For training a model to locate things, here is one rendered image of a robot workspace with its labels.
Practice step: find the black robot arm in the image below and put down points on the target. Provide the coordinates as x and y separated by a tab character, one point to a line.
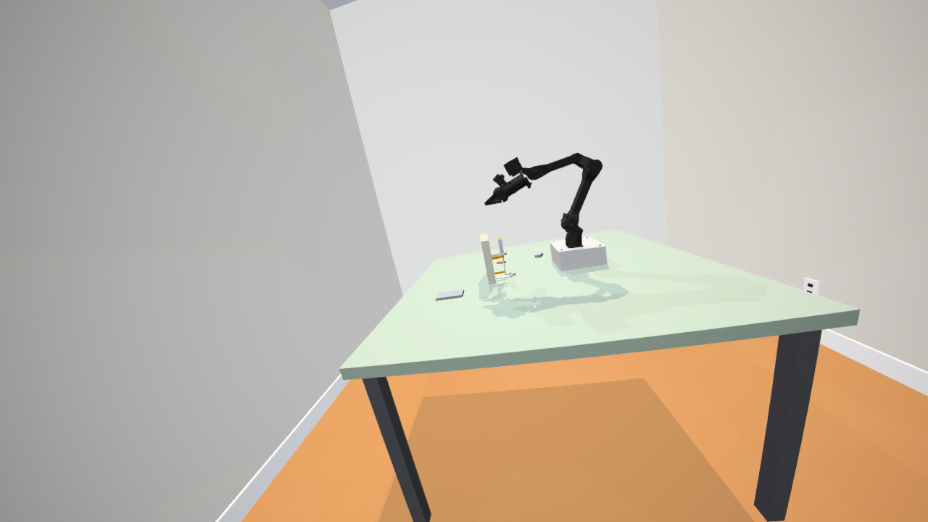
570	220

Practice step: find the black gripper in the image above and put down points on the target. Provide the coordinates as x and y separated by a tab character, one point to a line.
502	194

